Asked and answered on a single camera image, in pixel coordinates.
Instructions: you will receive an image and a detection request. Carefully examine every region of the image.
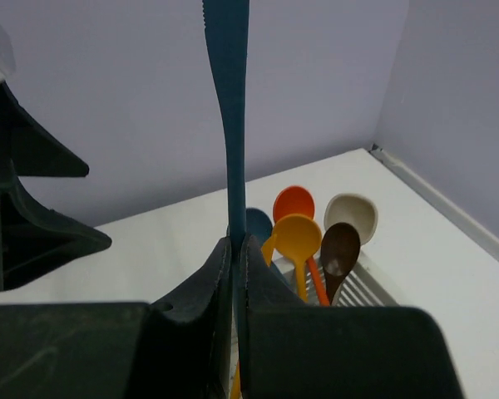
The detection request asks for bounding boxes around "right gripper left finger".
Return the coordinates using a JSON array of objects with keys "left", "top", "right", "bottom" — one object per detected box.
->
[{"left": 126, "top": 238, "right": 232, "bottom": 398}]

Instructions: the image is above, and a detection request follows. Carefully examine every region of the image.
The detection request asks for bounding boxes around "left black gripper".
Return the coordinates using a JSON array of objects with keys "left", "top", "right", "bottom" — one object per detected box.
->
[{"left": 0, "top": 83, "right": 111, "bottom": 292}]

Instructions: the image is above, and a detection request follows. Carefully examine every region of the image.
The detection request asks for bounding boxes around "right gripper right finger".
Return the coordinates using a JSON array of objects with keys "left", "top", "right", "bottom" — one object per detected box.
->
[{"left": 237, "top": 234, "right": 317, "bottom": 399}]

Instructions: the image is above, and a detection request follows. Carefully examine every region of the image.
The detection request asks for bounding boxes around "yellow-orange plastic spoon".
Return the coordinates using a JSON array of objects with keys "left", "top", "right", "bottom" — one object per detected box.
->
[{"left": 272, "top": 214, "right": 322, "bottom": 303}]

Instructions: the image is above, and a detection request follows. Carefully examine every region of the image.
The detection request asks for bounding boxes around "dark brown wooden spoon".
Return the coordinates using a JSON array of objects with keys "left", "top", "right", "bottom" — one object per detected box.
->
[{"left": 319, "top": 222, "right": 361, "bottom": 303}]

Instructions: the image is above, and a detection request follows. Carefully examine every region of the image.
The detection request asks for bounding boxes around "blue plastic spoon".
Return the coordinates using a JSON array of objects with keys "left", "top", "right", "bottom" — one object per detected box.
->
[{"left": 245, "top": 207, "right": 288, "bottom": 288}]

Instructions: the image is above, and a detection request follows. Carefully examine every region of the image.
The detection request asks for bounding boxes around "red-orange plastic spoon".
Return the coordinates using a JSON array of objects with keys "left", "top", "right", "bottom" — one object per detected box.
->
[{"left": 273, "top": 185, "right": 330, "bottom": 306}]

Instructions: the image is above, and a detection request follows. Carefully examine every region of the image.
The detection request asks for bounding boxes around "beige wooden spoon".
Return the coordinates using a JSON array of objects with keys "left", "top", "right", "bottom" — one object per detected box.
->
[{"left": 324, "top": 193, "right": 378, "bottom": 245}]

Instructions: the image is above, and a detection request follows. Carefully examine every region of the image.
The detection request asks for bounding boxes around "blue plastic knife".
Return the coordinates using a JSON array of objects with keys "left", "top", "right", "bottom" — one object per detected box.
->
[{"left": 200, "top": 0, "right": 250, "bottom": 399}]

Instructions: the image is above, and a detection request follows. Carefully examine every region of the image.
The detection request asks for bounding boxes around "aluminium rail back edge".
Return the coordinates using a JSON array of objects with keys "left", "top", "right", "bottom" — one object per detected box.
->
[{"left": 368, "top": 144, "right": 499, "bottom": 262}]

